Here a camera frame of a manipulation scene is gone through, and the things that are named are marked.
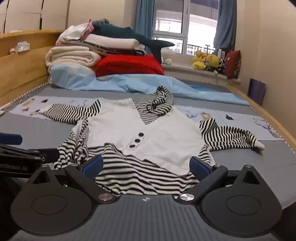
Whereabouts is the light blue quilt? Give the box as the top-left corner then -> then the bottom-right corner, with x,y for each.
48,64 -> 251,106

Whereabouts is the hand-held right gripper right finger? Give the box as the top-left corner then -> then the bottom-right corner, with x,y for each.
175,156 -> 270,206

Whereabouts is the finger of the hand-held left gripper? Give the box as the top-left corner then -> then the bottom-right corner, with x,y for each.
0,143 -> 60,165
0,133 -> 23,145

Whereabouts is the tissue pack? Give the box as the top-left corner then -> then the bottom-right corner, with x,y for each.
15,41 -> 31,52

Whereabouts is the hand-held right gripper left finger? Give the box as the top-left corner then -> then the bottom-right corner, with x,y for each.
24,154 -> 115,205

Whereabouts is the cream folded blanket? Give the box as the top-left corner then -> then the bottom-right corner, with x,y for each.
45,46 -> 102,70

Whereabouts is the black white striped shirt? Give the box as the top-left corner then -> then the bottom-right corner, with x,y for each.
38,85 -> 265,197

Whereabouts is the blue curtain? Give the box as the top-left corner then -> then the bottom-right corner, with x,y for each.
134,0 -> 156,55
213,0 -> 238,53

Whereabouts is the wooden headboard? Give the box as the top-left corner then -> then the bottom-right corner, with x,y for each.
0,30 -> 70,106

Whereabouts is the wooden bed side rail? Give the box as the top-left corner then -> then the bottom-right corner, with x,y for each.
228,85 -> 296,154

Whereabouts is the red knitted blanket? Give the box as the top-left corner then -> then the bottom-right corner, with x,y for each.
95,54 -> 164,78

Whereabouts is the white plush toy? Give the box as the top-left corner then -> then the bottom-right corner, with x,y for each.
161,47 -> 175,65

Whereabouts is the cream wardrobe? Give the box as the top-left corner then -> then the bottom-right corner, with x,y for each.
0,0 -> 71,34

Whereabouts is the white and pink cloth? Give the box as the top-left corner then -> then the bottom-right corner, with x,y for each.
56,20 -> 95,46

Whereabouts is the window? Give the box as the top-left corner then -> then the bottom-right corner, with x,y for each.
151,0 -> 220,56

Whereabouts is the dark teal shark plush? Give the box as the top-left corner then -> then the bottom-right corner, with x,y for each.
91,20 -> 175,63

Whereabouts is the red cushion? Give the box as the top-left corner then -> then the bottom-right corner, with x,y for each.
223,50 -> 242,80

